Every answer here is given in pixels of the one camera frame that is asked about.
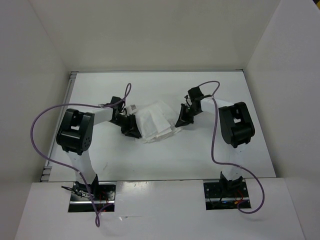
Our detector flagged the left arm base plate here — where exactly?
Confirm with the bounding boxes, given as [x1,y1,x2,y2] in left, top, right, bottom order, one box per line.
[63,182,116,213]

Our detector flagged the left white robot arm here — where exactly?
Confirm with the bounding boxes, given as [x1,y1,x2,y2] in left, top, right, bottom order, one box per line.
[56,96,142,200]

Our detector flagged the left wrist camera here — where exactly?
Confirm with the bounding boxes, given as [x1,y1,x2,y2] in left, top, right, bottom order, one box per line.
[126,104,138,115]

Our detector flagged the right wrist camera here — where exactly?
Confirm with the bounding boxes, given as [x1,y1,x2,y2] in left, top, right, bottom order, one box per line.
[184,95,192,106]

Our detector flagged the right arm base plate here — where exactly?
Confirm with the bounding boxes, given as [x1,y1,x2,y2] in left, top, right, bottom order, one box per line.
[203,180,251,211]

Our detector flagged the white pleated skirt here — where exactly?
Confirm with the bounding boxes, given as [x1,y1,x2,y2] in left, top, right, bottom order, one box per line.
[134,100,182,144]

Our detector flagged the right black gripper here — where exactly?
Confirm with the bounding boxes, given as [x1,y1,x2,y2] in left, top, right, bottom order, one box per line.
[175,102,202,127]

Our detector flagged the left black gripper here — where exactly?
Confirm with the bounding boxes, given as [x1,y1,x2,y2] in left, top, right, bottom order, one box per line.
[110,113,142,139]

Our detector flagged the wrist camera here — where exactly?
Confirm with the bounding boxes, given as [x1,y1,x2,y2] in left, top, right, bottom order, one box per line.
[184,95,192,106]
[126,104,138,115]

